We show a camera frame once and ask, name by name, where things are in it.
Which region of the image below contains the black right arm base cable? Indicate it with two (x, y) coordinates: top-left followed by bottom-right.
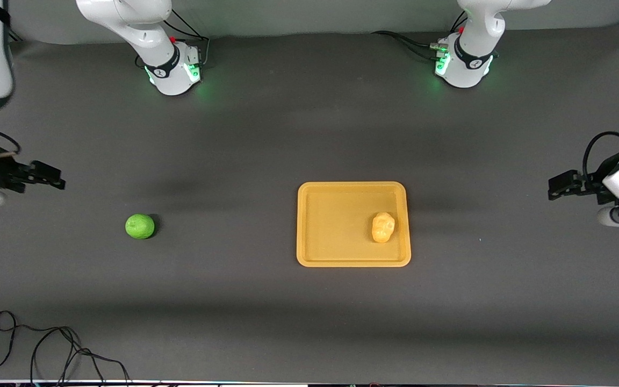
(162, 11), (211, 68)

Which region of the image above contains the thin black loose cable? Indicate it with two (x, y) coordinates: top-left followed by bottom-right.
(0, 310), (132, 385)

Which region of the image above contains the yellow potato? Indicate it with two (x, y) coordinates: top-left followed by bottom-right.
(371, 212), (396, 243)

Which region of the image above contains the orange plastic tray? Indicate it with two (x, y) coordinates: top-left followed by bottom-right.
(296, 182), (412, 268)

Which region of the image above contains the dark grey table mat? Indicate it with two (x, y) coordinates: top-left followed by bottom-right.
(0, 19), (619, 385)

